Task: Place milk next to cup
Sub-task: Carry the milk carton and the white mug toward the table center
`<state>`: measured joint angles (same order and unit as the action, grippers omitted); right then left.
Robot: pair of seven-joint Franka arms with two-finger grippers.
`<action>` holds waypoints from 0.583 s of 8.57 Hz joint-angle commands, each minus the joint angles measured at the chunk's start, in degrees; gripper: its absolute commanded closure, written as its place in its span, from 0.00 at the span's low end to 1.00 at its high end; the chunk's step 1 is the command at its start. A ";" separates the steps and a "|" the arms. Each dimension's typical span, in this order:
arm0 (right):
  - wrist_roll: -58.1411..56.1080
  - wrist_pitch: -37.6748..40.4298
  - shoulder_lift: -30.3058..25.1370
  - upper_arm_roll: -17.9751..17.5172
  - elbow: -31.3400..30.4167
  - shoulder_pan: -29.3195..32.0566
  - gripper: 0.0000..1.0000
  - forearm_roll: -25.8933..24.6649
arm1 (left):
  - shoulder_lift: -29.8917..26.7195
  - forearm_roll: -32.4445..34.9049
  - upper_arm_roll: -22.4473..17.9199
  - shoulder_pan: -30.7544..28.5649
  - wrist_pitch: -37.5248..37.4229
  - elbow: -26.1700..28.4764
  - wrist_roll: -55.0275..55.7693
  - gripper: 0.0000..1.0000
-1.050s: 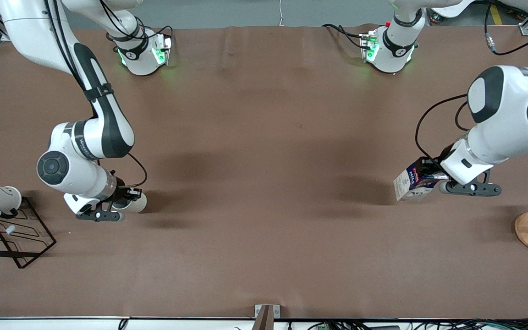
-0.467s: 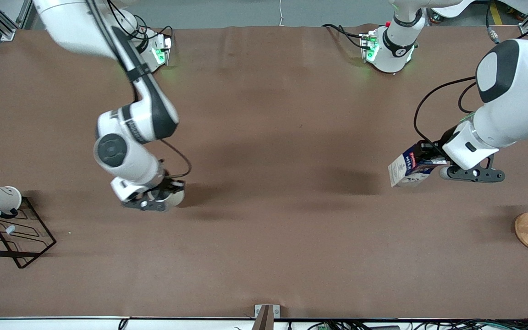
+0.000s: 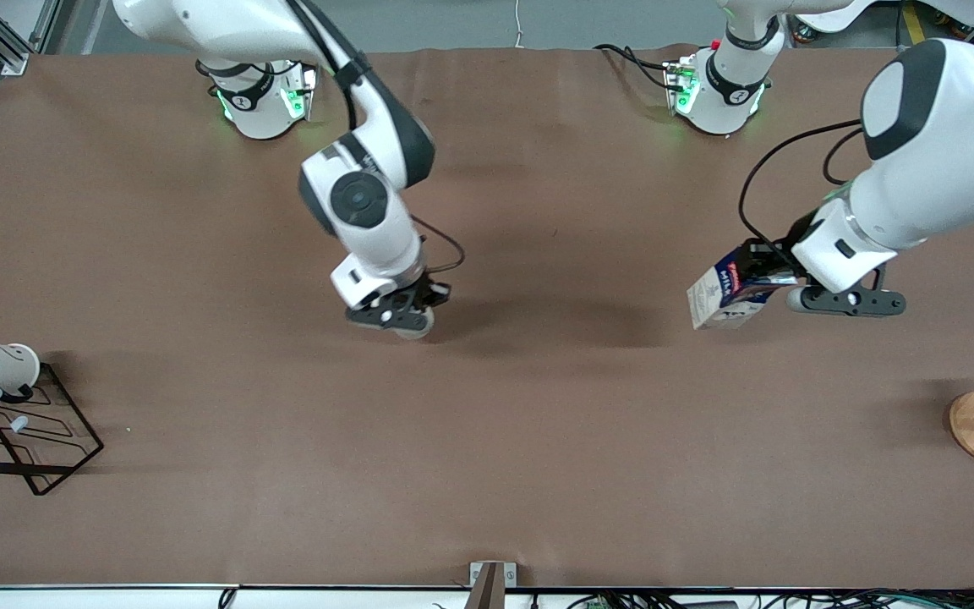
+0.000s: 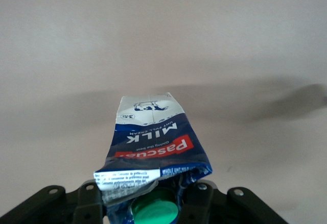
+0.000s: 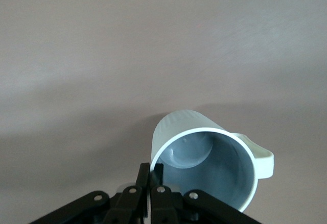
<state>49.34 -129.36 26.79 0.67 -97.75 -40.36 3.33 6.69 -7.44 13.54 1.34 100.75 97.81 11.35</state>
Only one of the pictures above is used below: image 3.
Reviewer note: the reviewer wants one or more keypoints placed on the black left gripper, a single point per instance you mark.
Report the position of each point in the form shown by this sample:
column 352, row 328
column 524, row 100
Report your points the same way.
column 794, row 236

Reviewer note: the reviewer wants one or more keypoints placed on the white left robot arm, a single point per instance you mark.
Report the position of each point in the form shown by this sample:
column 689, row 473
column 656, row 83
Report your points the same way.
column 943, row 152

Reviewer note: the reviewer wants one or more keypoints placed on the brown table cover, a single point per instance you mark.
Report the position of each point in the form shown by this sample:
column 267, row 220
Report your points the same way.
column 538, row 423

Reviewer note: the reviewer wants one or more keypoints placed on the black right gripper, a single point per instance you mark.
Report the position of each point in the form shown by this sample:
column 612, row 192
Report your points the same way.
column 429, row 295

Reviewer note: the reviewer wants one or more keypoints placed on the blue white milk carton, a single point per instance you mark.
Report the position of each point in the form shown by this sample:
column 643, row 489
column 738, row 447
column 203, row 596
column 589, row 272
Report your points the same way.
column 719, row 296

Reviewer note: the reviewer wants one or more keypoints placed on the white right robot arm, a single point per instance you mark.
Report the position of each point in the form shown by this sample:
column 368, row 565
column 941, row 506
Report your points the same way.
column 369, row 237

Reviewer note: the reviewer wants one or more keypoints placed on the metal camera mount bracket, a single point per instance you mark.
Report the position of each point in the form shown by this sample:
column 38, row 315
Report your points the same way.
column 491, row 575

